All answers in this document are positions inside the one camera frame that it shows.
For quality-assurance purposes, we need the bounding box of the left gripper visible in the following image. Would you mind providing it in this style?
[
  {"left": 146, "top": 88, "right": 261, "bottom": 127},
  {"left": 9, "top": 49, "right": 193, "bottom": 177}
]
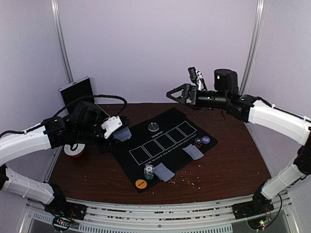
[{"left": 74, "top": 119, "right": 124, "bottom": 154}]

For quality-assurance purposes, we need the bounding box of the blue playing card deck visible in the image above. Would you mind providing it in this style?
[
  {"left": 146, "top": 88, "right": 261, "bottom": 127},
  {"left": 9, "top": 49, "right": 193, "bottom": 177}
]
[{"left": 113, "top": 127, "right": 132, "bottom": 142}]

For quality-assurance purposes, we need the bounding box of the clear dealer button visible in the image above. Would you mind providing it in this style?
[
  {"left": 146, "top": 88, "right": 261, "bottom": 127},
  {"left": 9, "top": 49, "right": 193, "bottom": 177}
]
[{"left": 148, "top": 122, "right": 159, "bottom": 132}]

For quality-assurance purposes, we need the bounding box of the small poker chip stack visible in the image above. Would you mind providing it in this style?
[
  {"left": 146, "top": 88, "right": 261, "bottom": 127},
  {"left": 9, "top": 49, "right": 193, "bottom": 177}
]
[{"left": 194, "top": 137, "right": 203, "bottom": 148}]

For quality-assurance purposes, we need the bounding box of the purple small blind button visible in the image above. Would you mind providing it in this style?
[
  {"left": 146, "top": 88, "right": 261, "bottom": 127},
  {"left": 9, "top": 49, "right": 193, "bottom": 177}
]
[{"left": 201, "top": 136, "right": 210, "bottom": 144}]

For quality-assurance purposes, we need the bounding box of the dealt playing card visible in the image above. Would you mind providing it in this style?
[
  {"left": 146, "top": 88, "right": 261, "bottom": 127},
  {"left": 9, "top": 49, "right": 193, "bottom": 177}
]
[
  {"left": 182, "top": 144, "right": 204, "bottom": 160},
  {"left": 154, "top": 163, "right": 175, "bottom": 182},
  {"left": 159, "top": 167, "right": 175, "bottom": 182},
  {"left": 188, "top": 146, "right": 204, "bottom": 160}
]

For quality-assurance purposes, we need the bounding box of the multicolour poker chip stack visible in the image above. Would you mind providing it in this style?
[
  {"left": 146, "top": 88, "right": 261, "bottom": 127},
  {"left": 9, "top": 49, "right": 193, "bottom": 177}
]
[{"left": 144, "top": 164, "right": 155, "bottom": 180}]

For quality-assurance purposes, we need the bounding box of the orange big blind button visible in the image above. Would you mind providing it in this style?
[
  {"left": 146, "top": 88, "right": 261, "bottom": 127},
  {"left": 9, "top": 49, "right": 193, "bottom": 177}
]
[{"left": 135, "top": 179, "right": 148, "bottom": 189}]

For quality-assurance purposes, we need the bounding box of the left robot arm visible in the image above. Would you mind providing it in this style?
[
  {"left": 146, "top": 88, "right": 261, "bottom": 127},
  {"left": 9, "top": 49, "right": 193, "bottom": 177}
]
[{"left": 0, "top": 101, "right": 129, "bottom": 216}]

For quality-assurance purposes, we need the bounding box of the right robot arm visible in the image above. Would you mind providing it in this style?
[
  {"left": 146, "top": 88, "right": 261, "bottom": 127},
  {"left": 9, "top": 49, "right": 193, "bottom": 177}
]
[{"left": 166, "top": 67, "right": 311, "bottom": 215}]

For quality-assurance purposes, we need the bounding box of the orange white bowl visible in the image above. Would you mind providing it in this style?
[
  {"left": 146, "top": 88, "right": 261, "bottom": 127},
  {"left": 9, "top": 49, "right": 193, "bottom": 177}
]
[{"left": 64, "top": 143, "right": 85, "bottom": 158}]

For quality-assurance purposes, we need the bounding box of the aluminium poker chip case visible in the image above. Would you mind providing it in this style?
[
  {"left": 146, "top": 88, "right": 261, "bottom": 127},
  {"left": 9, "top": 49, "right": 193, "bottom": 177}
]
[{"left": 59, "top": 76, "right": 93, "bottom": 105}]

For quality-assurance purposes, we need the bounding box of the black poker mat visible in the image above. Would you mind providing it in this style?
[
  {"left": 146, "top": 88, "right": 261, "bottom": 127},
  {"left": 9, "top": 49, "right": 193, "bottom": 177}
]
[{"left": 112, "top": 107, "right": 218, "bottom": 193}]

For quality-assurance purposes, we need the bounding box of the black braided cable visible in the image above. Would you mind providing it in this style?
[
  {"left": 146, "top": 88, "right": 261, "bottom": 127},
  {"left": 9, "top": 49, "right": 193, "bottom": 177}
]
[{"left": 55, "top": 94, "right": 128, "bottom": 117}]

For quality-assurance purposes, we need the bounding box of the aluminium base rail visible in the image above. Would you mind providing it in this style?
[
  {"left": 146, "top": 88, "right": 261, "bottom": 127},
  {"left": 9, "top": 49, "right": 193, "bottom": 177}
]
[{"left": 23, "top": 190, "right": 296, "bottom": 233}]

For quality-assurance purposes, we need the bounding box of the aluminium frame post right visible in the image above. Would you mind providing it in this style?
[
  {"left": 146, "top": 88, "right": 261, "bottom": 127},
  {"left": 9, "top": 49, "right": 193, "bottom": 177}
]
[{"left": 239, "top": 0, "right": 266, "bottom": 95}]

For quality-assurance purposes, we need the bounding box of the aluminium frame post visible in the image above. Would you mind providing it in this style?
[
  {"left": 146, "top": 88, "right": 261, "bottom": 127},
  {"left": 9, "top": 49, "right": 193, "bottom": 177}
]
[
  {"left": 51, "top": 0, "right": 73, "bottom": 83},
  {"left": 239, "top": 0, "right": 266, "bottom": 95}
]

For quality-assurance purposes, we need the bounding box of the aluminium frame post left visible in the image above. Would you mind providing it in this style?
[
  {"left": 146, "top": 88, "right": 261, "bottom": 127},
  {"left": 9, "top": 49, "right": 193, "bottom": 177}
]
[{"left": 51, "top": 0, "right": 73, "bottom": 83}]

